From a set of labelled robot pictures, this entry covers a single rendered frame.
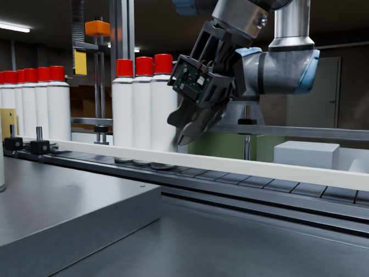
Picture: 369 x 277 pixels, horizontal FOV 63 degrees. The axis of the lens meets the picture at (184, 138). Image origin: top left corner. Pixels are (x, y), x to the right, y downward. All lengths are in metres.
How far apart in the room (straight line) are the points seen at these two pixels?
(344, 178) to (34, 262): 0.35
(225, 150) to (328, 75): 8.21
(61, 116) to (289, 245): 0.57
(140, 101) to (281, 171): 0.29
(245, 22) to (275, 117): 8.97
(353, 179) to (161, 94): 0.32
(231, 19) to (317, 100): 8.59
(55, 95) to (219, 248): 0.54
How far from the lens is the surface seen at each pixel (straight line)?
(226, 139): 0.85
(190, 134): 0.51
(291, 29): 0.86
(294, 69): 0.84
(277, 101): 9.39
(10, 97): 0.95
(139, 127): 0.58
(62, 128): 0.77
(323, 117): 8.99
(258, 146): 0.82
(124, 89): 0.61
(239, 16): 0.46
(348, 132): 0.49
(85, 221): 0.36
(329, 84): 8.97
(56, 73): 0.78
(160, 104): 0.54
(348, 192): 0.47
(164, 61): 0.55
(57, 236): 0.34
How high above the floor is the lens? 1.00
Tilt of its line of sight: 7 degrees down
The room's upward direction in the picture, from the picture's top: straight up
